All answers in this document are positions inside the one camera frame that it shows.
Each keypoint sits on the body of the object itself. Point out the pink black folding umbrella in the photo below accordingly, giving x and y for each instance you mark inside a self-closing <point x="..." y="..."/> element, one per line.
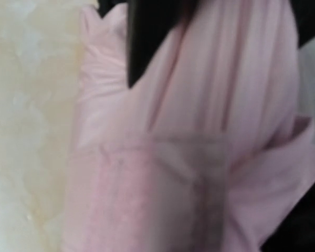
<point x="207" y="151"/>

